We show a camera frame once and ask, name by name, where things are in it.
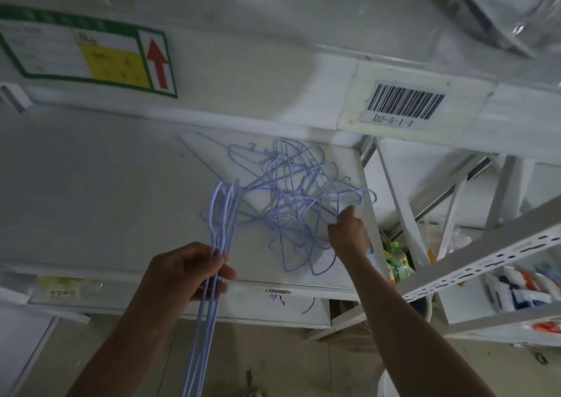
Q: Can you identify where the person's right hand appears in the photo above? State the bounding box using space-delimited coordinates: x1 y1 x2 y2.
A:
328 205 371 257

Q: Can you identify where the person's left hand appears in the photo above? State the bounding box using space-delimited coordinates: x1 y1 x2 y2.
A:
140 242 238 318

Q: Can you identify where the purple wire hanger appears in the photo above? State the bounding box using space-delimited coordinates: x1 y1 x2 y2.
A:
316 186 378 226

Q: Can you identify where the bundle of purple hangers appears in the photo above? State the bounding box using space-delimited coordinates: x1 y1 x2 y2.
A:
182 180 242 397

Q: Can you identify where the person's left forearm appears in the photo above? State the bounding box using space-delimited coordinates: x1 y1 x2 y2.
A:
66 302 178 397

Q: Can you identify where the person's right forearm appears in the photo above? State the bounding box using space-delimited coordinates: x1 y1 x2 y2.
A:
337 252 497 397

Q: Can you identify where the green drink bottle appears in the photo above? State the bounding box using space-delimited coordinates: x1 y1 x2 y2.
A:
384 242 415 285

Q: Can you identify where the tangled pile of purple hangers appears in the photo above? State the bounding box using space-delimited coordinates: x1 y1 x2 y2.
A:
182 131 378 277

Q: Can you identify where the white barcode label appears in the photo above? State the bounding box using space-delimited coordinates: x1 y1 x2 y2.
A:
338 59 498 132

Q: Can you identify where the white perforated shelf upright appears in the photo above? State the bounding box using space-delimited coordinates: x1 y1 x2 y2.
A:
401 223 561 306

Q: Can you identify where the white metal shelf rack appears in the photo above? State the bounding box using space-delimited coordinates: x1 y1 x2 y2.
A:
0 0 561 338

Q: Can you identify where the white bucket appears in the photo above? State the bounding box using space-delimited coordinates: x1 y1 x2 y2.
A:
377 368 399 397

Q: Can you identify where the group of white spray bottles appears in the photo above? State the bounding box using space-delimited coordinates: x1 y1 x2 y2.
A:
483 263 561 313

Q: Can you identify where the green-bordered sticker with red arrow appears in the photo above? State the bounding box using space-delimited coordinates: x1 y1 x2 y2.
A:
0 6 179 99

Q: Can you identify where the clear plastic container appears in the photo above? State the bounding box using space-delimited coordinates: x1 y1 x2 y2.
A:
437 0 561 58

